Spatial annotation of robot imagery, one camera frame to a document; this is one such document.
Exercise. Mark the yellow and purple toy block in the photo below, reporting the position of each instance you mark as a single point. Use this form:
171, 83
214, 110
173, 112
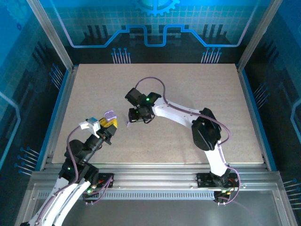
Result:
110, 115

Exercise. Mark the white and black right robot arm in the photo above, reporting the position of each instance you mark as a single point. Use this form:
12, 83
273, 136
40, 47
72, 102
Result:
176, 113

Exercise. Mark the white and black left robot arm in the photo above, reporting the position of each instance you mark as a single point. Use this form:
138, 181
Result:
61, 202

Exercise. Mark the grey metal tray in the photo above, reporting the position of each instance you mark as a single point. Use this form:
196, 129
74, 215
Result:
152, 212

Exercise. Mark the aluminium side frame rail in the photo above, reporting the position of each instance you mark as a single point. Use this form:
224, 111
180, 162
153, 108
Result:
60, 117
253, 117

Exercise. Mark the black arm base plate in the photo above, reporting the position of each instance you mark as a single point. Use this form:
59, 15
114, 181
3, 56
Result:
203, 180
107, 180

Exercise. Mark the long aluminium frame rail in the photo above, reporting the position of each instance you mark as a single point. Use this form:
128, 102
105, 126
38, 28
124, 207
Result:
152, 174

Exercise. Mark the aluminium frame post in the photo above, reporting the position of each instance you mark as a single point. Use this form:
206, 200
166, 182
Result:
51, 33
258, 33

